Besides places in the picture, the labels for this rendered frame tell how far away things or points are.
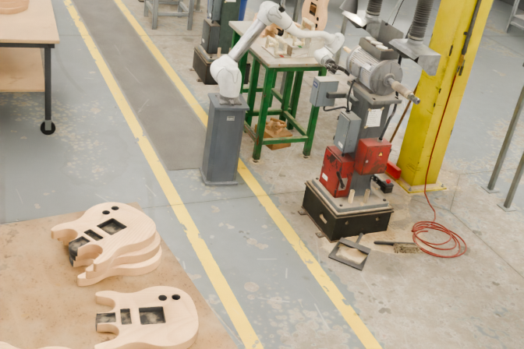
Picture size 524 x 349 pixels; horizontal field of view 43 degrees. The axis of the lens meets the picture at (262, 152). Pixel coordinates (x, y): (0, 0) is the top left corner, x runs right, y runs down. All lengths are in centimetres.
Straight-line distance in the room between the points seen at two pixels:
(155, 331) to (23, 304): 56
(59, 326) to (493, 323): 297
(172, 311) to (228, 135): 267
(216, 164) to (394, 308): 182
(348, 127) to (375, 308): 125
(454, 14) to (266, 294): 262
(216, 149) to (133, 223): 228
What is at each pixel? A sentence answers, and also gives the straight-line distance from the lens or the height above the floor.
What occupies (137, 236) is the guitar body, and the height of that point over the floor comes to 103.
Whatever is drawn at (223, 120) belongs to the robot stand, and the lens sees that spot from 520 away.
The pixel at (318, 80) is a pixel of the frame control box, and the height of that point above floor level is 112.
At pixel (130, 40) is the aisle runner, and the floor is 0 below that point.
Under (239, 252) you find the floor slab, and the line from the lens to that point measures 476.
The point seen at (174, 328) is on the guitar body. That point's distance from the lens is 275.
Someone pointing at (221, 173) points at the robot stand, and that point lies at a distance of 543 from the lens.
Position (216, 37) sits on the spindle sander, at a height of 49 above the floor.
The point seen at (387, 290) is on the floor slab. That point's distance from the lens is 474.
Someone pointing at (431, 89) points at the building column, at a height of 91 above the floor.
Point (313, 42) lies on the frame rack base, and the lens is 575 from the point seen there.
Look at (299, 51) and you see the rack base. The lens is 572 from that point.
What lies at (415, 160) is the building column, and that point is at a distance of 593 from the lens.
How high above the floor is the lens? 282
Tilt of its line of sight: 28 degrees down
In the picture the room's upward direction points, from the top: 9 degrees clockwise
